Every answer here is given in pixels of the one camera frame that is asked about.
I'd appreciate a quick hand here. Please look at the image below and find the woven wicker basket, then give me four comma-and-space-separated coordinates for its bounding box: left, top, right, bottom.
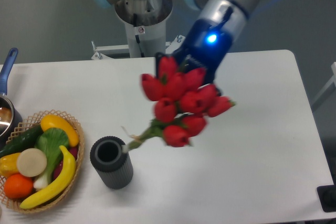
1, 110, 85, 214

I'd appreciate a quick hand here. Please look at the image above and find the red tulip bouquet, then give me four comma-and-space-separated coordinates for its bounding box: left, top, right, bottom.
124, 60, 235, 153

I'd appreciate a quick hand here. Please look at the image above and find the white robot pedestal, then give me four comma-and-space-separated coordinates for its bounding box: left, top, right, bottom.
91, 0, 185, 60

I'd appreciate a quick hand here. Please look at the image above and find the green bok choy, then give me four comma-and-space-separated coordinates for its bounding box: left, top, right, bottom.
34, 127, 69, 191

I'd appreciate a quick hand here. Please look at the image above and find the dark red vegetable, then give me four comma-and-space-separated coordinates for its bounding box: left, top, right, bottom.
53, 146, 78, 180

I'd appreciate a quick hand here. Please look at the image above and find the green cucumber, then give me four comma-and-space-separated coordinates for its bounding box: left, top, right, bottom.
1, 124, 43, 157

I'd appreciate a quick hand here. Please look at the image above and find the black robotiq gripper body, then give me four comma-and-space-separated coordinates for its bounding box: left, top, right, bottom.
172, 19, 233, 84

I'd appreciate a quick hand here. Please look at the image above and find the grey ribbed vase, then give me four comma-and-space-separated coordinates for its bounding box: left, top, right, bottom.
90, 136, 133, 189

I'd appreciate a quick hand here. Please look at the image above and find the yellow bell pepper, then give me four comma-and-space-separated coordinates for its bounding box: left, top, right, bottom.
0, 153, 20, 178

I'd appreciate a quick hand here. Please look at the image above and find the steel pot blue handle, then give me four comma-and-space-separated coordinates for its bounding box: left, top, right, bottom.
1, 48, 22, 149

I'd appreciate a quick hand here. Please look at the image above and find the white frame at right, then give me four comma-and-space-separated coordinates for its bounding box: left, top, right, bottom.
311, 62, 335, 112

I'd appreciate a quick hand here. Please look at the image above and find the black device at edge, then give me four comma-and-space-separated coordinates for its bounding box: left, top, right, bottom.
317, 185, 335, 212

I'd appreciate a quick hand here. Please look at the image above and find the beige round disc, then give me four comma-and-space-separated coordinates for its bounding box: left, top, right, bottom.
16, 148, 47, 177

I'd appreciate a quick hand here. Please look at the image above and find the black pedestal cable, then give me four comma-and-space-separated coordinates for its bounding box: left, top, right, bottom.
132, 13, 145, 58

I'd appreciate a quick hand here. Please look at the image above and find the orange fruit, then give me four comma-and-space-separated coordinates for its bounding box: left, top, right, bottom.
4, 173, 33, 199

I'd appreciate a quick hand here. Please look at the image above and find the yellow banana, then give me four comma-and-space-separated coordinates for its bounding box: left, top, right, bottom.
19, 145, 76, 210

